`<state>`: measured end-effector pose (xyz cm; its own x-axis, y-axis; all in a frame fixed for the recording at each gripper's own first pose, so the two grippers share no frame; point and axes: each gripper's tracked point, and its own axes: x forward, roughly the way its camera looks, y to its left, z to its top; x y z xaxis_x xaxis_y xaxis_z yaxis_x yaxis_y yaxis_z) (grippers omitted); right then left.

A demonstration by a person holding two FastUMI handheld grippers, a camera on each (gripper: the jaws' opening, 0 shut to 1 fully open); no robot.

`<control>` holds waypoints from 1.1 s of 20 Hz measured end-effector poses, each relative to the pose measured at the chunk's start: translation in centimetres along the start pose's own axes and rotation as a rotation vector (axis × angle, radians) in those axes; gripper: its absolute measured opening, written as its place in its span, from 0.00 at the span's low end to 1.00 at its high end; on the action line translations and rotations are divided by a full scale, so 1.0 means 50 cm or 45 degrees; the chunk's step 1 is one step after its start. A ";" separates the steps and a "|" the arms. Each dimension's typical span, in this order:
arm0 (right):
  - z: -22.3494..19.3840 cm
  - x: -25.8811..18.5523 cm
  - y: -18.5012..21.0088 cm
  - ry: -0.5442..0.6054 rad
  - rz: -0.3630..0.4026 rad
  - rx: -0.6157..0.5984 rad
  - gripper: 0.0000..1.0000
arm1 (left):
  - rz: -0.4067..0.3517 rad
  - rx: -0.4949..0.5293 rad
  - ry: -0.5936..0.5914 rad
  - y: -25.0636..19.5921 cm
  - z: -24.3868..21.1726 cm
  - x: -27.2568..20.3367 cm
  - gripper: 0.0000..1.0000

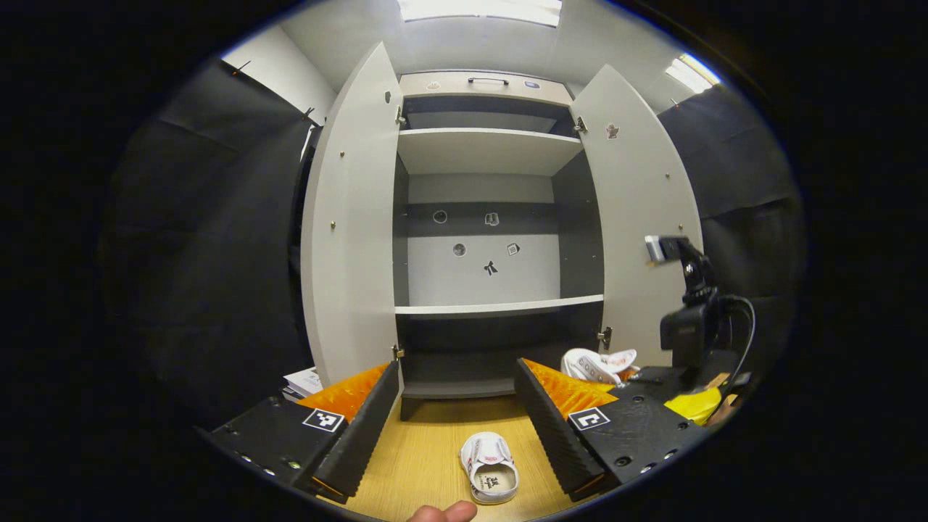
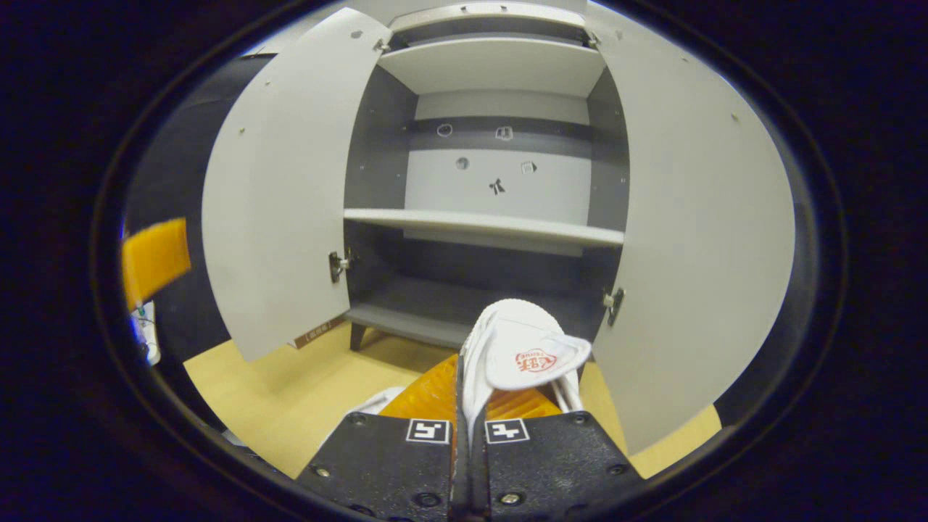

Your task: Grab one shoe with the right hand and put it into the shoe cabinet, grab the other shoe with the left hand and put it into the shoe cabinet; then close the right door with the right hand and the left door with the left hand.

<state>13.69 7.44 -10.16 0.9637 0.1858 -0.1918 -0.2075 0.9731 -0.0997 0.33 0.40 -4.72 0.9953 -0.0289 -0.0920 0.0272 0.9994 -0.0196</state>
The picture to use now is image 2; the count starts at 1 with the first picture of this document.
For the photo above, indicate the grey cabinet drawer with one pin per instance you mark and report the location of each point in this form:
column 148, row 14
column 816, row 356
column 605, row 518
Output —
column 428, row 18

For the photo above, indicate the grey cabinet shelf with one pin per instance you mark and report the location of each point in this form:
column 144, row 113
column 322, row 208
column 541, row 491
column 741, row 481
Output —
column 493, row 65
column 493, row 223

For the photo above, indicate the grey shoe cabinet door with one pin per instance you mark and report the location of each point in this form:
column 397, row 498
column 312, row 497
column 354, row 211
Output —
column 283, row 203
column 696, row 239

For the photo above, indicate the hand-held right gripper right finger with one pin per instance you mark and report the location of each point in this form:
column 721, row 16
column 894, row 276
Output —
column 551, row 464

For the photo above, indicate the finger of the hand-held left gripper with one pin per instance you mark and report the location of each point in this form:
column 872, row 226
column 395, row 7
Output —
column 156, row 257

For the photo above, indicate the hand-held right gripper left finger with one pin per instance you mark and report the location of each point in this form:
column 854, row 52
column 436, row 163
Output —
column 391, row 471

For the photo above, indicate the grey shoe cabinet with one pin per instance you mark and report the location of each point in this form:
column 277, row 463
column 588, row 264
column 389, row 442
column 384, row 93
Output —
column 449, row 196

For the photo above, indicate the white canvas shoe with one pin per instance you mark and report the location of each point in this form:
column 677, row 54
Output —
column 522, row 341
column 384, row 400

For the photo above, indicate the brown book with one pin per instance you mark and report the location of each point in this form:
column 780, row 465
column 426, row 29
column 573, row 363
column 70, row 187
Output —
column 319, row 333

